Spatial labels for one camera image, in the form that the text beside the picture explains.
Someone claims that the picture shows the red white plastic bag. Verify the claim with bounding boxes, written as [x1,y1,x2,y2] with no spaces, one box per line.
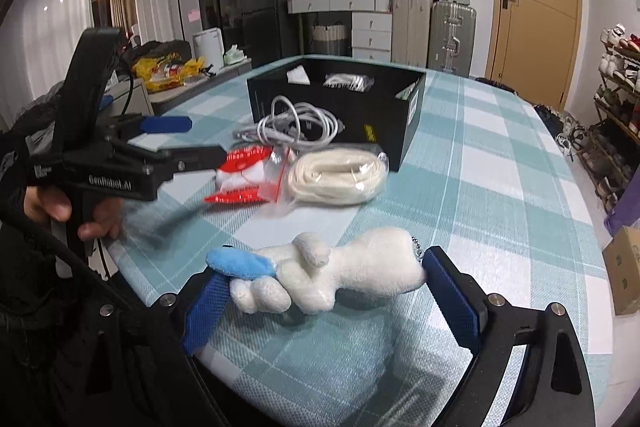
[204,144,291,205]

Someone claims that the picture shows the white blue plush toy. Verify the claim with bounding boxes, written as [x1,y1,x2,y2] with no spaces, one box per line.
[206,227,426,314]

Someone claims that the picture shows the grey cable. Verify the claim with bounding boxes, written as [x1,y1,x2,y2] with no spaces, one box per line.
[233,95,346,153]

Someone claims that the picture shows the white foam wrap piece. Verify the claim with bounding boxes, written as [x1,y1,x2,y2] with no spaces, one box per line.
[286,65,311,86]

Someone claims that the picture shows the cream shoelaces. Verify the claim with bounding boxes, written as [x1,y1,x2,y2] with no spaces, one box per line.
[285,144,390,206]

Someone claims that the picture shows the black cardboard box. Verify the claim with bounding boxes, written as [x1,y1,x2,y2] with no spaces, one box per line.
[246,55,426,172]

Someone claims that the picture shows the adidas shoelace bag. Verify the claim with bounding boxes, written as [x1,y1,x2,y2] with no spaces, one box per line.
[323,74,374,92]

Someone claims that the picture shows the left hand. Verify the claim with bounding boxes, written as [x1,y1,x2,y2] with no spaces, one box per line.
[23,186,124,241]

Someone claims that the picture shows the grey side cabinet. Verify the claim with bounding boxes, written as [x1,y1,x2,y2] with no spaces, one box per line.
[100,58,252,117]

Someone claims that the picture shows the yellow snack bag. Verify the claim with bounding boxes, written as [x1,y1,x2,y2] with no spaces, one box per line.
[131,53,204,93]

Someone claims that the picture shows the white small appliance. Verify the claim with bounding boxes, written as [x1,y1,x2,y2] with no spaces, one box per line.
[193,28,224,72]

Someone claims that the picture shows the pale green toy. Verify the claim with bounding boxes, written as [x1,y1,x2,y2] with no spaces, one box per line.
[224,44,247,66]

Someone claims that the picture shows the cardboard box on floor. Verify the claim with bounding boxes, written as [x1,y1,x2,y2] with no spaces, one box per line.
[603,227,640,315]

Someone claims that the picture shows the woven laundry basket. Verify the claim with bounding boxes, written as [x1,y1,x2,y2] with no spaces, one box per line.
[311,24,348,56]

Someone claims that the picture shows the purple bag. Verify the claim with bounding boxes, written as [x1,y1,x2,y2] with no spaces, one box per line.
[604,172,640,237]

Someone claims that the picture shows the wooden shoe rack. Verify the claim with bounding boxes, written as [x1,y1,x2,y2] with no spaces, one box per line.
[580,24,639,213]

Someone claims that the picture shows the white drawer desk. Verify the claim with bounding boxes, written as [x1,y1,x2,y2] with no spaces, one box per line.
[288,0,393,62]

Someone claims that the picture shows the beige suitcase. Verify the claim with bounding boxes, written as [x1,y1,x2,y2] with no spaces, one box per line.
[392,0,434,68]

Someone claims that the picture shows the silver suitcase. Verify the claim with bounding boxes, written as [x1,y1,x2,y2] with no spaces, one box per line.
[427,1,476,77]

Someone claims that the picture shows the wooden door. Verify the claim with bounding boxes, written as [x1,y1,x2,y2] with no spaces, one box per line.
[485,0,582,109]

